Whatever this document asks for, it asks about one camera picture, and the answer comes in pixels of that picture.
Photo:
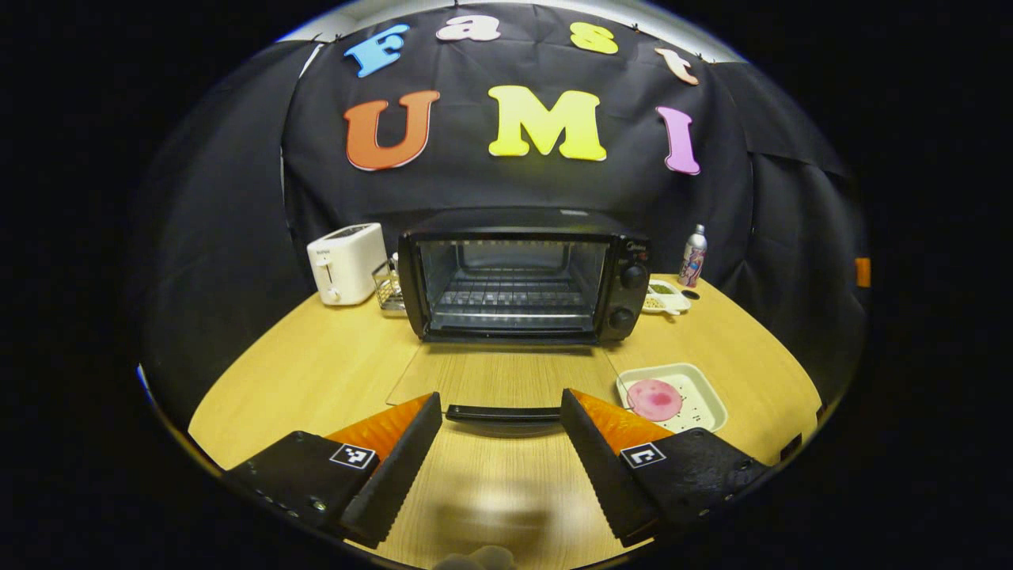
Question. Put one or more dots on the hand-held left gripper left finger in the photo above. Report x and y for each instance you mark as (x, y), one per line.
(400, 475)

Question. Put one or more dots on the small orange tag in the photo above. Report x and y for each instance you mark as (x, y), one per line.
(863, 272)

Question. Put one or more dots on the pink ham slice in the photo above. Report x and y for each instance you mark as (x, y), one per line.
(654, 400)

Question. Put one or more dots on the black electric oven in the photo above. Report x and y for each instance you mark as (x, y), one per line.
(625, 245)

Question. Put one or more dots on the white square food tray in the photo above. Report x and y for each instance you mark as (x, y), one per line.
(700, 396)

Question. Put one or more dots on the white toaster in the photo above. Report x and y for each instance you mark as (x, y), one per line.
(348, 265)

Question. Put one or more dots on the white divided snack dish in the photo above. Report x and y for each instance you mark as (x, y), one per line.
(665, 299)

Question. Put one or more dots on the silver spray bottle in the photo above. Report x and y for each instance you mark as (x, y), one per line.
(693, 257)

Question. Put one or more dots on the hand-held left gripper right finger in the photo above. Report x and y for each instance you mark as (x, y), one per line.
(605, 475)

